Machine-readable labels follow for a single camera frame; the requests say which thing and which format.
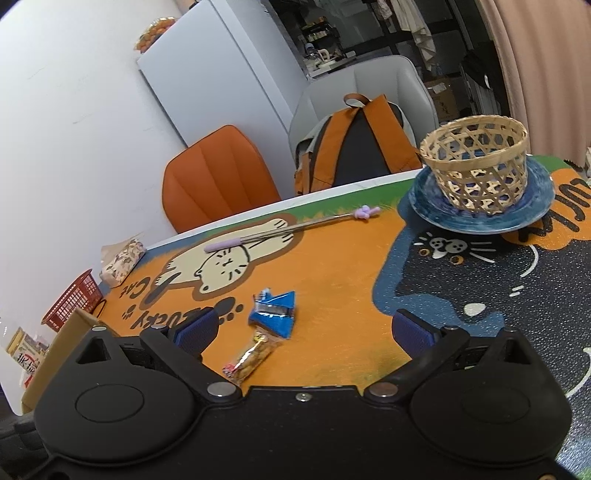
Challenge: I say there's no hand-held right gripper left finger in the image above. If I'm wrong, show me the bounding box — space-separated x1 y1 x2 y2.
74 307 242 400

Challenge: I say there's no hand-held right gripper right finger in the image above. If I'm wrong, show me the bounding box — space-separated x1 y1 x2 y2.
365 308 550 400

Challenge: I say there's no yellow nut snack packet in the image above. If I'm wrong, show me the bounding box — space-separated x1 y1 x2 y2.
222 329 282 386

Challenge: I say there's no blue and white snack packet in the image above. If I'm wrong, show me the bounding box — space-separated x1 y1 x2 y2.
247 288 297 340

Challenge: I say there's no brown cardboard box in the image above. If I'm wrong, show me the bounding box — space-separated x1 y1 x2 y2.
21 308 100 411

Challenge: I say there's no purple telescopic stick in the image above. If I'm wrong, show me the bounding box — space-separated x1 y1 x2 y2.
204 205 382 252

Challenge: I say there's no patterned tissue pack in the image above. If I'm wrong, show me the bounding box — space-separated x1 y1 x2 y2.
99 235 147 284

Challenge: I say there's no red plastic basket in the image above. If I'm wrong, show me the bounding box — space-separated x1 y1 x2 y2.
41 270 106 333

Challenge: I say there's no orange chair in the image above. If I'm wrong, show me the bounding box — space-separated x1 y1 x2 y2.
163 124 282 234

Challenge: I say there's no yellow tea bottle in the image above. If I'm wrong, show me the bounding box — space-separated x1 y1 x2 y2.
6 327 49 386

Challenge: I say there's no blue ceramic plate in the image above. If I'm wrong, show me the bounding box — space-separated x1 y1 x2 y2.
409 157 556 234

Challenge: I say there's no orange and black backpack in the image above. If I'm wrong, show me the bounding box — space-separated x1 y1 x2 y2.
293 93 423 197

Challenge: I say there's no woven bamboo basket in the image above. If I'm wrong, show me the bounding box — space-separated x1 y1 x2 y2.
419 115 529 214

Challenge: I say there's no brown carton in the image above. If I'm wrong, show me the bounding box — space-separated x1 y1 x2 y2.
425 78 462 123

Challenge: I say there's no dark suitcase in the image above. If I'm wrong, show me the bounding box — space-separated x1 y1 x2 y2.
462 41 511 118

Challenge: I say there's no grey chair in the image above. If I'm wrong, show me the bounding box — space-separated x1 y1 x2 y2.
288 55 439 162

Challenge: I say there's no white fridge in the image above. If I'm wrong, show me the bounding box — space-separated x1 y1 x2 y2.
136 0 310 148

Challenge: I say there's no white hanging garment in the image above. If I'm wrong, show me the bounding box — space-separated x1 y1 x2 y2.
392 0 437 72

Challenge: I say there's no bag of oranges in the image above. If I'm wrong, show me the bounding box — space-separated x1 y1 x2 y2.
134 16 178 52

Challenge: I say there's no pink curtain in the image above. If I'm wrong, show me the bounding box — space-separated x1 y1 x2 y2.
478 0 591 158

